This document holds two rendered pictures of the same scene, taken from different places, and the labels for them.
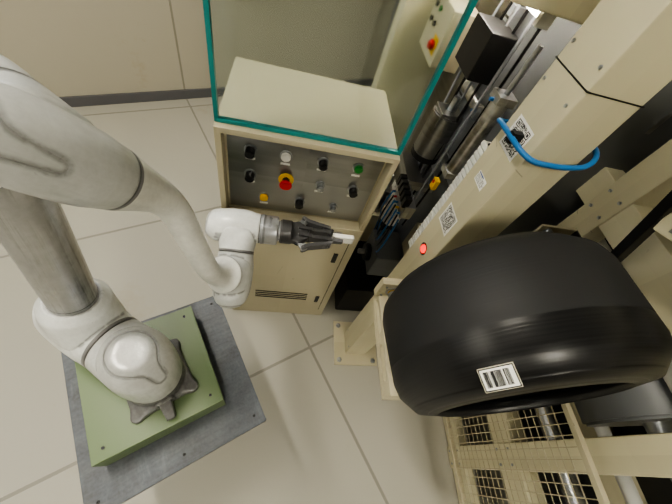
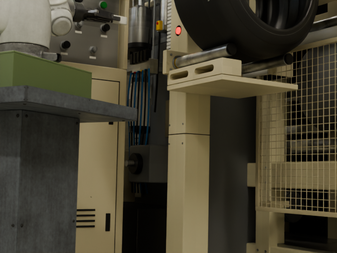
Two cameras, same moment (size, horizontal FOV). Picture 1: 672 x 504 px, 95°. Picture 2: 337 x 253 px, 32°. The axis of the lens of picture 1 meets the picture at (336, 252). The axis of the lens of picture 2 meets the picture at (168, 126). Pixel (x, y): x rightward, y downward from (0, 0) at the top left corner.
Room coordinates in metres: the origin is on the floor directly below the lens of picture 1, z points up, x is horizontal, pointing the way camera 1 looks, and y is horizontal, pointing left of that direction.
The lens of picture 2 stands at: (-1.70, 0.28, 0.44)
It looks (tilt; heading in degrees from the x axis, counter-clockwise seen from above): 5 degrees up; 348
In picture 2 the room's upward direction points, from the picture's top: 1 degrees clockwise
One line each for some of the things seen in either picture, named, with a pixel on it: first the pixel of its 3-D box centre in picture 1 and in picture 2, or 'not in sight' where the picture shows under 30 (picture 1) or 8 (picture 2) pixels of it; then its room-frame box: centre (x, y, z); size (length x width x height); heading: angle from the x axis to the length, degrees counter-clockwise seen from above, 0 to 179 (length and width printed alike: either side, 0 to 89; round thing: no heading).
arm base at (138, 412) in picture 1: (157, 382); (27, 57); (0.08, 0.33, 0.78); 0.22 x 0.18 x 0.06; 54
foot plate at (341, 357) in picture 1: (354, 342); not in sight; (0.75, -0.33, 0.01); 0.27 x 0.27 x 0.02; 21
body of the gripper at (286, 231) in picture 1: (294, 232); (82, 13); (0.57, 0.14, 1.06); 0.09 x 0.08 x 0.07; 111
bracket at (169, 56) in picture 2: (428, 291); (204, 67); (0.68, -0.38, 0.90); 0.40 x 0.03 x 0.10; 111
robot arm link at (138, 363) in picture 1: (139, 362); (20, 12); (0.10, 0.36, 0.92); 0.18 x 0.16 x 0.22; 79
